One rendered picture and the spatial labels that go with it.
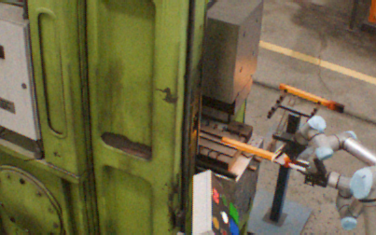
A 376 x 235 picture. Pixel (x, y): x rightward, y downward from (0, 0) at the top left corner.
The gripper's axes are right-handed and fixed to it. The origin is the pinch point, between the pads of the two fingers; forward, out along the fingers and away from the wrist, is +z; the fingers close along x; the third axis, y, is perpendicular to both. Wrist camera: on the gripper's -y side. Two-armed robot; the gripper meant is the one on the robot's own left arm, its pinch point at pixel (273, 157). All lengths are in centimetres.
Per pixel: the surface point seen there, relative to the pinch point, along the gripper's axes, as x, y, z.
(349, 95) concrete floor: 216, 53, 86
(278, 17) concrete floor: 312, -33, 134
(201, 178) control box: -47, -24, -8
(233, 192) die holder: -15.9, -3.2, 20.2
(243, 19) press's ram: -11, -53, -58
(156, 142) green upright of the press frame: -43, -48, -3
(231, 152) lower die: -5.5, -16.6, 10.5
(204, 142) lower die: -4.9, -29.4, 17.6
